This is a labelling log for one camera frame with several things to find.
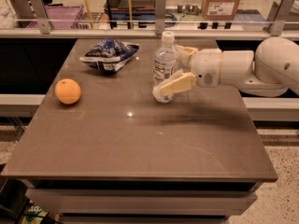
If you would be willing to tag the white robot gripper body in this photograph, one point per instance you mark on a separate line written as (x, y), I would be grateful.
(206, 66)

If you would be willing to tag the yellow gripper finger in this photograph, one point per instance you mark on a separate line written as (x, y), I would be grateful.
(178, 82)
(185, 54)

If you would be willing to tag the clear plastic water bottle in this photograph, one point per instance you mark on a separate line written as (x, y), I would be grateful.
(165, 59)

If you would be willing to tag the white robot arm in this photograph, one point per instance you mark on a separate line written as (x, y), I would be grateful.
(269, 71)

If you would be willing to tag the cardboard box with label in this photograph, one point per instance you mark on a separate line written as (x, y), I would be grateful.
(219, 9)

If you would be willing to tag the blue white chip bag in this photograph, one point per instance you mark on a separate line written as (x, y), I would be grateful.
(110, 55)

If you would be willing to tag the orange fruit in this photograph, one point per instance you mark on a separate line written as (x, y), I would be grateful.
(67, 91)

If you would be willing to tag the purple plastic crate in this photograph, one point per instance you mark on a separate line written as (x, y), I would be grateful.
(64, 17)

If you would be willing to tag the glass railing with metal posts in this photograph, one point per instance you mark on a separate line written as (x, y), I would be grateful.
(95, 23)

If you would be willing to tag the grey table drawer unit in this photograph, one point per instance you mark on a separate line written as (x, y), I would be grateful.
(93, 204)

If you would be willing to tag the green package under table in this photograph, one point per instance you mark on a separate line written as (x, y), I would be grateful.
(36, 215)

